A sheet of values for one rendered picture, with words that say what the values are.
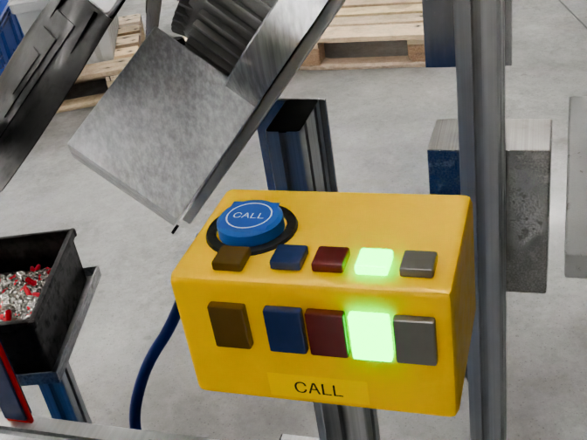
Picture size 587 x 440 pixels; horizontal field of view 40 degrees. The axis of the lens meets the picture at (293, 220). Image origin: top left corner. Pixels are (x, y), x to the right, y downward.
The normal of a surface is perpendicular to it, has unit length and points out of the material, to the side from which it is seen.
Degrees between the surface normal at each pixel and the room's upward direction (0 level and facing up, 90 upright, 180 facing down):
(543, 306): 0
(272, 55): 88
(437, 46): 90
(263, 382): 90
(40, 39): 46
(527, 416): 0
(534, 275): 90
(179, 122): 55
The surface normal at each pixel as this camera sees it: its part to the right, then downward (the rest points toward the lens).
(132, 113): 0.18, -0.10
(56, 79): -0.53, -0.32
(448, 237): -0.14, -0.84
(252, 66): -0.34, 0.62
